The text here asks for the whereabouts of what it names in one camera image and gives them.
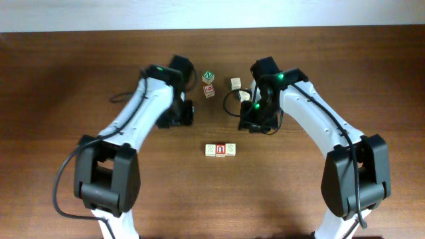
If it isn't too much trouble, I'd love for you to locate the wooden block blue L 2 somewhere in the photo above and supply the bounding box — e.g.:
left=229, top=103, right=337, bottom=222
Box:
left=225, top=143, right=236, bottom=156

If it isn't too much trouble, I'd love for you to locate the wooden block number 4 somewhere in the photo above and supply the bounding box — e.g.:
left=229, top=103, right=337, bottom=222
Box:
left=238, top=90, right=251, bottom=102

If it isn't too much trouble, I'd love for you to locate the wooden block green N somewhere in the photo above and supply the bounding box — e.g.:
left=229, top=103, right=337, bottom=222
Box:
left=202, top=71, right=215, bottom=85

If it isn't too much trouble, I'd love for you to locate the wooden block red U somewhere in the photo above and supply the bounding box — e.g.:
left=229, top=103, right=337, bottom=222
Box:
left=215, top=144, right=226, bottom=157

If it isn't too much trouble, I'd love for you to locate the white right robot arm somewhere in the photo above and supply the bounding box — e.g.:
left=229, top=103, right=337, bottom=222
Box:
left=238, top=56, right=391, bottom=238

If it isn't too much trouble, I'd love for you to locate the plain wooden picture block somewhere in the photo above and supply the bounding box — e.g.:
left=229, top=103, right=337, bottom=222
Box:
left=230, top=78, right=242, bottom=91

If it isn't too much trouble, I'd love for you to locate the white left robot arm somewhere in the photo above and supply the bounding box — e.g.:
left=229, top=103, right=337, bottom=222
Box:
left=74, top=55, right=196, bottom=238

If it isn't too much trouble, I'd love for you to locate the wooden block green V Z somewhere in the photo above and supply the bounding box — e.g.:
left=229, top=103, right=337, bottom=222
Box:
left=205, top=144, right=216, bottom=157

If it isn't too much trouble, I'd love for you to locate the wooden block red 9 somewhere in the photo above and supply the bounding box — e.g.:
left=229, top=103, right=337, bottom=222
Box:
left=203, top=84, right=215, bottom=98

